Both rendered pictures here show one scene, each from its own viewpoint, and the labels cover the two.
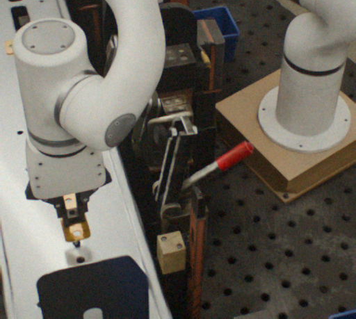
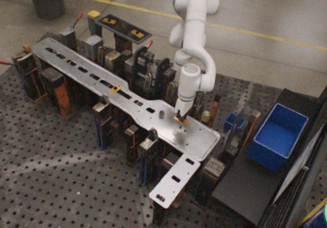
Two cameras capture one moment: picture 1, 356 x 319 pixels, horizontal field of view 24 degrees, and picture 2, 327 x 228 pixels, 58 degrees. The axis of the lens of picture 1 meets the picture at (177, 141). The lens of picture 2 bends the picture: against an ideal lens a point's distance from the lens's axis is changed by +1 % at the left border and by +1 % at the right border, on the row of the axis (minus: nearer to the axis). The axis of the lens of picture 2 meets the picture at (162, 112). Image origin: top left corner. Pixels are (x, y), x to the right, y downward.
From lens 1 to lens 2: 89 cm
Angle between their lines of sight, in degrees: 27
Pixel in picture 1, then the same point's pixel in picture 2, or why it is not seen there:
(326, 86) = not seen: hidden behind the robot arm
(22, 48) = (189, 73)
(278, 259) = not seen: hidden behind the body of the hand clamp
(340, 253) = (208, 108)
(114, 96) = (213, 75)
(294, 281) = not seen: hidden behind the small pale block
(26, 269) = (175, 139)
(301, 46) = (184, 59)
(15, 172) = (148, 120)
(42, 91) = (194, 82)
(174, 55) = (169, 71)
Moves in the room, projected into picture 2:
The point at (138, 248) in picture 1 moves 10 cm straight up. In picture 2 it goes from (194, 121) to (196, 109)
